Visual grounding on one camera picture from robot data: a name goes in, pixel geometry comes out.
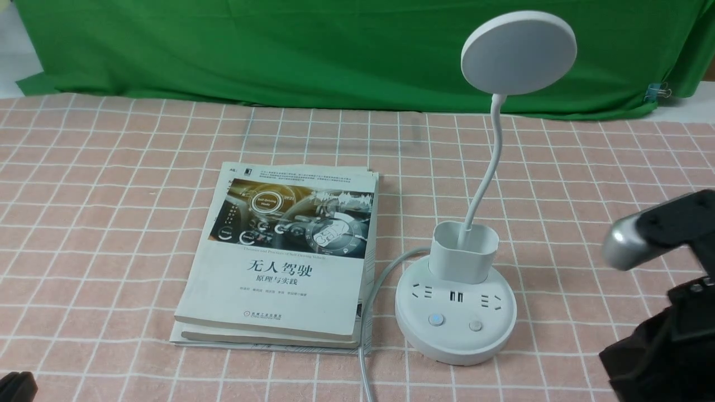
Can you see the pink checkered tablecloth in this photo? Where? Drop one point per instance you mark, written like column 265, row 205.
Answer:
column 103, row 199

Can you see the blue binder clip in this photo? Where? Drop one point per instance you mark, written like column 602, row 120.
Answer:
column 657, row 91

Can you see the black object bottom left corner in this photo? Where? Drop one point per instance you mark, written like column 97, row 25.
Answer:
column 18, row 387

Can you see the top book with car cover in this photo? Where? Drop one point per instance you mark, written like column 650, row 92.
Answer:
column 279, row 268

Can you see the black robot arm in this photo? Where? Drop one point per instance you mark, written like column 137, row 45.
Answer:
column 670, row 356

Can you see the green backdrop cloth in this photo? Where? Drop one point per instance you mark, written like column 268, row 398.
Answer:
column 372, row 55

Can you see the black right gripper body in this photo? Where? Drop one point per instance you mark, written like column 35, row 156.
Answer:
column 687, row 220

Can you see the white desk lamp with sockets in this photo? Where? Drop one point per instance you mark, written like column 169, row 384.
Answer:
column 452, row 305

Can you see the bottom book under stack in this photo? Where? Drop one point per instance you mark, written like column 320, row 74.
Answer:
column 268, row 341

